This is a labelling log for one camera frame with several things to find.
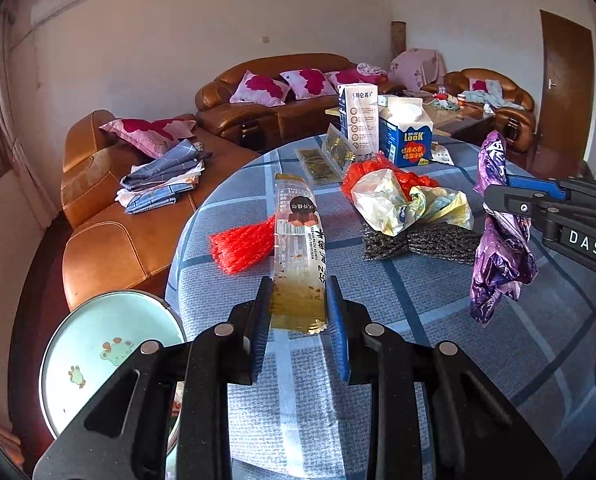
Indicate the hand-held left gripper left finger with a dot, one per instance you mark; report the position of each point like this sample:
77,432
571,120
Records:
260,330

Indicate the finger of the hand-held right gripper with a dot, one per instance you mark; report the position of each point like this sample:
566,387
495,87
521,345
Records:
533,186
513,202

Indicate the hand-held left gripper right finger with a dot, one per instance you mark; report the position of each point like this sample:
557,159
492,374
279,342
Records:
338,330

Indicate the purple foil wrapper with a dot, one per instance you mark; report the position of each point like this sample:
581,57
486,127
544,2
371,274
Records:
498,270

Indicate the long clear gold snack wrapper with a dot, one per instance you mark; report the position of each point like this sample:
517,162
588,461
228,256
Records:
298,260

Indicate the red foam net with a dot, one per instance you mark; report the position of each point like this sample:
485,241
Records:
237,250

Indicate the black foam mesh sheet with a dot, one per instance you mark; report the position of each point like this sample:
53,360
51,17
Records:
418,245

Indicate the pale yellow plastic bag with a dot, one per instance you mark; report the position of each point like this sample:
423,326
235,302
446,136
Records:
378,200

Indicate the red plastic bag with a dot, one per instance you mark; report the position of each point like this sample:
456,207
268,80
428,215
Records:
373,165

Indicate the pale green enamel basin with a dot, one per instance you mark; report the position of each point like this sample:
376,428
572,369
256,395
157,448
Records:
92,330

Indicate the brown leather armchair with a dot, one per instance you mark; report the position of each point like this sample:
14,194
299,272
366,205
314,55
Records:
520,120

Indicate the small white packet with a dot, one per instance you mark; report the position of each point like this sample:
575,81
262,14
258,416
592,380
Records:
443,154

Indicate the blue plaid tablecloth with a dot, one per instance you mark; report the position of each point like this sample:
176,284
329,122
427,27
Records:
428,340

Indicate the light blue cloth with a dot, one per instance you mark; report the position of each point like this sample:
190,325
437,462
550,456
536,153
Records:
493,97

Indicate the brown wooden door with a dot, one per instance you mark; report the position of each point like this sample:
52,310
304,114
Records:
563,85

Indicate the small white red bottle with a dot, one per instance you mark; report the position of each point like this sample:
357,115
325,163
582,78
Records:
463,101

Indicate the small pink armchair pillow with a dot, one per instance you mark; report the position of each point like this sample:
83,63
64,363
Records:
478,85

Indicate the blue white gable milk carton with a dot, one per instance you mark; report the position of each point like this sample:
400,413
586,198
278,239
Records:
408,145

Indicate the pink cloth covered appliance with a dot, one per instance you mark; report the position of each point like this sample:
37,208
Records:
418,67

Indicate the clear small packets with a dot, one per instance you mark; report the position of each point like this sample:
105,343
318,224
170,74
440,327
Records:
318,165

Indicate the folded light blue bedsheet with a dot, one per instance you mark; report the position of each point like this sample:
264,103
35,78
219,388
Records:
147,200

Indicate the tall white navy carton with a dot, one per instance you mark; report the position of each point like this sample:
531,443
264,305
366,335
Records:
358,120

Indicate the brown leather chaise sofa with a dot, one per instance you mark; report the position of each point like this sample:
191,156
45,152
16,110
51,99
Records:
107,240

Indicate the gold snack packet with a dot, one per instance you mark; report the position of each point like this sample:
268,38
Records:
339,147

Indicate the folded grey plaid bedsheet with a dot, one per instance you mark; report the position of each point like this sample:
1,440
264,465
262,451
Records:
162,165

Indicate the pink plush bundle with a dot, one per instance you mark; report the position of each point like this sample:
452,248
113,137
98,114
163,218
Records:
372,70

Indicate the tall bamboo cylinder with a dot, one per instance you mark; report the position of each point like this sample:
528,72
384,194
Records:
398,40

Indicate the large pink floral pillow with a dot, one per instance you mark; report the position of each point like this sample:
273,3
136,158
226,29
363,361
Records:
142,132

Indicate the brown leather three-seat sofa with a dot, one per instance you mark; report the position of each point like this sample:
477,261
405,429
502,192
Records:
217,95

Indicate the beige curtain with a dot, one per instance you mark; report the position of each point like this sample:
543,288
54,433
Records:
22,160

